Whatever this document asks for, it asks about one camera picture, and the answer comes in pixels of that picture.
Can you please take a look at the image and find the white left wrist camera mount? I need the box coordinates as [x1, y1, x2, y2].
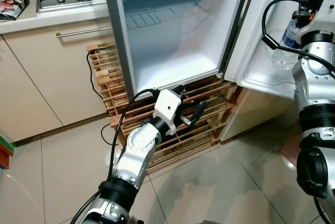
[153, 89, 183, 125]

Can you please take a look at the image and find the wooden slatted rack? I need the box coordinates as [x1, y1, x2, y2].
[86, 43, 245, 171]

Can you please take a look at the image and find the colourful striped board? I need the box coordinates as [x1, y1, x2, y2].
[0, 132, 16, 171]

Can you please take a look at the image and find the steel cabinet handle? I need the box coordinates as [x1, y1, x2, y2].
[55, 25, 113, 39]

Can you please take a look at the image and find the clear plastic water bottle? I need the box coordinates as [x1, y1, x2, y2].
[271, 17, 305, 71]

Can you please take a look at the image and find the beige kitchen cabinet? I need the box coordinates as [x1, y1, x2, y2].
[0, 2, 131, 143]

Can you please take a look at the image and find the grey fridge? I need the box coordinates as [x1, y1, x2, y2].
[101, 0, 257, 99]

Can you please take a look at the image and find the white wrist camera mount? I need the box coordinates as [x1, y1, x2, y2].
[319, 0, 335, 33]
[153, 89, 183, 125]

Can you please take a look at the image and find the white fridge door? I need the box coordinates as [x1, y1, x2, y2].
[224, 0, 335, 102]

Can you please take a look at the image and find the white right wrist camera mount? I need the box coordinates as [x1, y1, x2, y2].
[319, 0, 335, 33]

